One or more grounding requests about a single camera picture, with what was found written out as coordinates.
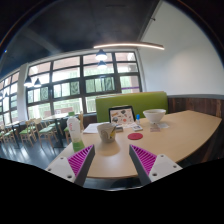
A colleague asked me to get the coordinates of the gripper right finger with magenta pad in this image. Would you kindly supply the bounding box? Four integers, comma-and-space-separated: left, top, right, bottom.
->
129, 144, 181, 186

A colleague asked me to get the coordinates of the green upholstered bench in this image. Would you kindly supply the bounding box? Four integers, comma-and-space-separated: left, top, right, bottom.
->
95, 91, 168, 122

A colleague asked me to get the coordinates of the black pendant lamp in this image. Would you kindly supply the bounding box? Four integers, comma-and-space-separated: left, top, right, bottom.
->
96, 49, 107, 61
24, 76, 33, 88

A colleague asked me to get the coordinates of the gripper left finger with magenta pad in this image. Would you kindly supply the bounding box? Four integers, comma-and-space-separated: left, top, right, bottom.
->
46, 145, 95, 186

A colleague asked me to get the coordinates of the white ceramic bowl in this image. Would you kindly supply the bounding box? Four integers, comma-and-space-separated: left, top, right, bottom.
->
143, 109, 166, 124

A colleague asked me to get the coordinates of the white bottle with green cap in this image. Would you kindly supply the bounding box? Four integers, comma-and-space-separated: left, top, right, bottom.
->
67, 113, 84, 152

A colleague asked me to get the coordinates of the white paper sheet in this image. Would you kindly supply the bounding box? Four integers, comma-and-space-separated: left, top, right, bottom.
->
83, 123, 99, 134

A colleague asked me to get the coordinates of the white patterned cup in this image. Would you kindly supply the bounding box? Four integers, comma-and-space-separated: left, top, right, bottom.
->
97, 123, 116, 143

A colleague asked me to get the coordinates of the red round coaster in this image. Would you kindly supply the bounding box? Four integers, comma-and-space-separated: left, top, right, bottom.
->
128, 133, 143, 140

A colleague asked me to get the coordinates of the curved linear ceiling light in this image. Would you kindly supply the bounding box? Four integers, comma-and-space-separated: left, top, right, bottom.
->
93, 42, 165, 50

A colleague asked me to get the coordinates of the black pendant lamp left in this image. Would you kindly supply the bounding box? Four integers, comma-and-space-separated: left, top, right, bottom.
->
24, 76, 33, 88

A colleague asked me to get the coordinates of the tablet with colourful screen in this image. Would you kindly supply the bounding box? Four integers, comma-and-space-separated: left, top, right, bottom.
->
109, 105, 135, 126

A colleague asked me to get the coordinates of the small card on table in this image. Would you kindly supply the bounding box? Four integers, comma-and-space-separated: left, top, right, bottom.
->
150, 126, 160, 132

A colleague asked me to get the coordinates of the wooden chair green seat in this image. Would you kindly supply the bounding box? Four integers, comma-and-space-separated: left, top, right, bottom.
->
34, 118, 55, 146
19, 120, 36, 145

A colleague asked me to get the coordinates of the small blue-capped bottle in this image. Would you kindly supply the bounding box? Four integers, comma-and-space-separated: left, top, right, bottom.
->
136, 114, 140, 125

